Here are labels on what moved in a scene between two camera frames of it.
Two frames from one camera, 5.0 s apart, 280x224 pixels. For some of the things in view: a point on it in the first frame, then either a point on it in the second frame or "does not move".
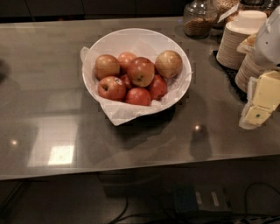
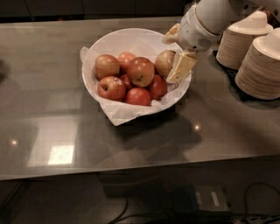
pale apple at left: (105, 66) does not move
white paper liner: (119, 111) does not move
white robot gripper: (269, 46) -> (192, 31)
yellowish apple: (169, 64) does not move
